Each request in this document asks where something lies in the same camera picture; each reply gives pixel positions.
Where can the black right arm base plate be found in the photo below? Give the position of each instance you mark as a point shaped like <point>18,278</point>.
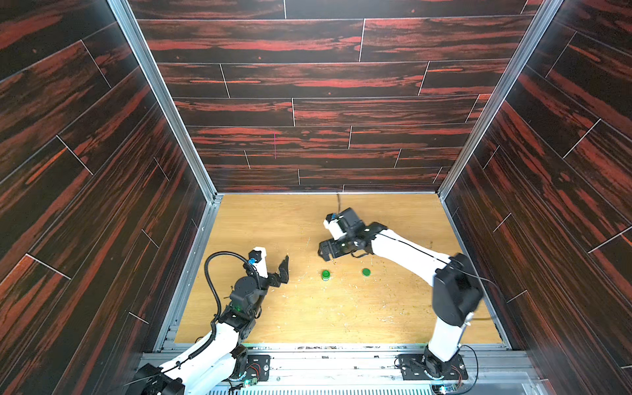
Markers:
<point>429,367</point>

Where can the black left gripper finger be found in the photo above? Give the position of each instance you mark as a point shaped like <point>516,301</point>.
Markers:
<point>274,280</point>
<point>284,270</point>

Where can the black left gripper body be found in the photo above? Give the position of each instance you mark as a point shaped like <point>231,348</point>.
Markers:
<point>258,284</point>

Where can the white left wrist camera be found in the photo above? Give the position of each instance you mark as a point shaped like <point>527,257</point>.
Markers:
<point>257,259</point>

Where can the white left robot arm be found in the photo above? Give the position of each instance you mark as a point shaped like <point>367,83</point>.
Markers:
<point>220,355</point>

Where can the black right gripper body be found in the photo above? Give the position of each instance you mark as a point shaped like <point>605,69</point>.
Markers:
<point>343,242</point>

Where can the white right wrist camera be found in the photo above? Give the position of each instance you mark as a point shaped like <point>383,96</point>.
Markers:
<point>331,224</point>

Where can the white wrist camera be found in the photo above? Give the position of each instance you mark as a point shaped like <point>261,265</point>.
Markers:
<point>331,224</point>
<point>257,259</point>

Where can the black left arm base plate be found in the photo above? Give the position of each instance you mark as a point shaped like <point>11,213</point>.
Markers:
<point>250,367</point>

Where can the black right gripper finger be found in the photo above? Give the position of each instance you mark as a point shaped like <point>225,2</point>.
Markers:
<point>328,256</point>
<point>327,245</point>

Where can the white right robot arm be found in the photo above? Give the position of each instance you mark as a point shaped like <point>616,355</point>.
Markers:
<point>456,293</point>

